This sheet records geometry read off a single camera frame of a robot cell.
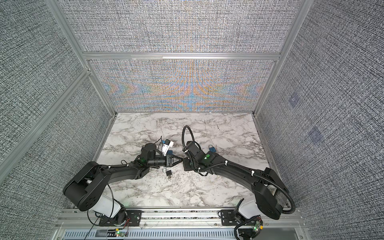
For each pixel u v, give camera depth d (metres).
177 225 0.73
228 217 0.73
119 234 0.70
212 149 0.98
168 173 0.88
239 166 0.49
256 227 0.69
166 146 0.78
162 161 0.75
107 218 0.61
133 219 0.73
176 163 0.78
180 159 0.80
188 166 0.72
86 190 0.44
